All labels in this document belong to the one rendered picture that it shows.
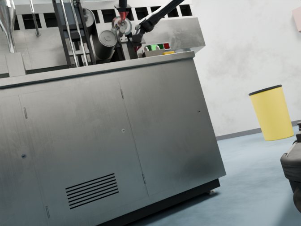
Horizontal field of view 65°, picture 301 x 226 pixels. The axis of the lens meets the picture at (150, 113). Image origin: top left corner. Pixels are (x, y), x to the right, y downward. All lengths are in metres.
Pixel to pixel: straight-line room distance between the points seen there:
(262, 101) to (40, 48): 2.43
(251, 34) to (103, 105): 3.39
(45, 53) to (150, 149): 1.13
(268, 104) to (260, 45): 1.40
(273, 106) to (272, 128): 0.27
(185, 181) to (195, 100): 0.49
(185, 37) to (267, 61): 2.12
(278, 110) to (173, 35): 1.57
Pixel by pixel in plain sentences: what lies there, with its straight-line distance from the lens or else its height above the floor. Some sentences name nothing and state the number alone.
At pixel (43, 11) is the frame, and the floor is 1.59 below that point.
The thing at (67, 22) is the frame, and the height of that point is 1.24.
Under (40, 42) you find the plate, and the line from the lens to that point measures 2.05.
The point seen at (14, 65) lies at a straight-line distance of 1.72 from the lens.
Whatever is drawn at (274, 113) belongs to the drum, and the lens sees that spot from 3.14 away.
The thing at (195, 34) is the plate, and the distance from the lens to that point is 2.44.
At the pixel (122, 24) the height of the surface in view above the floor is 1.25.
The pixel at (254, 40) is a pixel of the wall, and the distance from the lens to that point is 4.32.
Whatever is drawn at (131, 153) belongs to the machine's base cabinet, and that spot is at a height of 0.39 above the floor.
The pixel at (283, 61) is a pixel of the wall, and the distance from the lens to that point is 4.18.
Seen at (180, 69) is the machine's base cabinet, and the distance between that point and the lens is 1.51.
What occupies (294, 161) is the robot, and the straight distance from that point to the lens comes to 1.04.
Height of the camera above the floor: 0.48
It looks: 4 degrees up
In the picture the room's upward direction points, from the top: 15 degrees counter-clockwise
